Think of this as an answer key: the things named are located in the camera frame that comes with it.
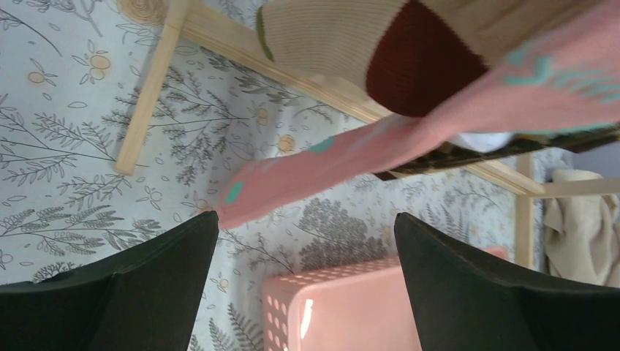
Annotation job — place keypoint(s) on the pink patterned sock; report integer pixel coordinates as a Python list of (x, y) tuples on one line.
[(563, 81)]

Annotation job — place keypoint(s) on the wooden rack frame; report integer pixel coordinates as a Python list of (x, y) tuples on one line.
[(210, 29)]

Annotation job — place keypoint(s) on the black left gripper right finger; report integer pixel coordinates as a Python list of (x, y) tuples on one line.
[(464, 298)]

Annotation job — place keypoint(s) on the beige cloth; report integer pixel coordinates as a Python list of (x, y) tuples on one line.
[(581, 238)]

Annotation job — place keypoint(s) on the beige striped maroon sock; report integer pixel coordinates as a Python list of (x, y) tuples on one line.
[(408, 56)]

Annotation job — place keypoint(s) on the pink basket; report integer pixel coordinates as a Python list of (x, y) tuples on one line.
[(364, 306)]

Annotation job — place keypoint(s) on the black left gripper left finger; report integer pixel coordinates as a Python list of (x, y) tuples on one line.
[(143, 298)]

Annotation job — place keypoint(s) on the brown yellow argyle sock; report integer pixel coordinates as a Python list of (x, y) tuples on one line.
[(448, 156)]

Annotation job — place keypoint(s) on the floral table mat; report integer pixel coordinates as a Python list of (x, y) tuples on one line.
[(71, 72)]

